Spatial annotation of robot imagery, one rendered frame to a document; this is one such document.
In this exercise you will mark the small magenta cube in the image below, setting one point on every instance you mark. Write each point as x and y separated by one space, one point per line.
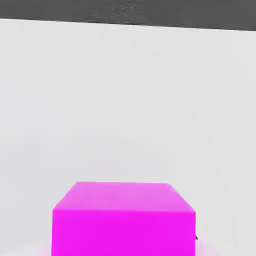
124 230

